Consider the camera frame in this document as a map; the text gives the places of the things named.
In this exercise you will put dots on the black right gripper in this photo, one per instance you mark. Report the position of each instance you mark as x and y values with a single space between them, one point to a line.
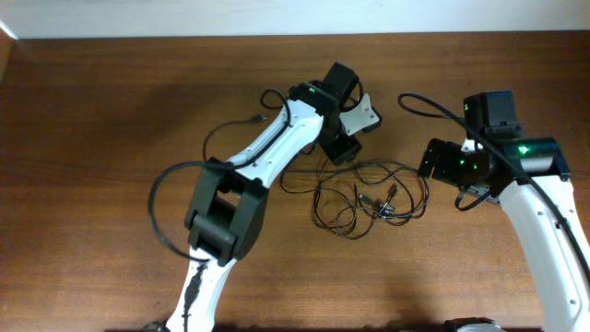
442 169

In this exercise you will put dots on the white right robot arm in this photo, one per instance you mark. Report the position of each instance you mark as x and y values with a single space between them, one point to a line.
531 181

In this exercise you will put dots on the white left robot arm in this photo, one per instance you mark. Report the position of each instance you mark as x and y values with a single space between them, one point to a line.
227 209

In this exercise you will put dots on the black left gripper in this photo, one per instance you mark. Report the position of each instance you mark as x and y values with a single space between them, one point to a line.
341 148

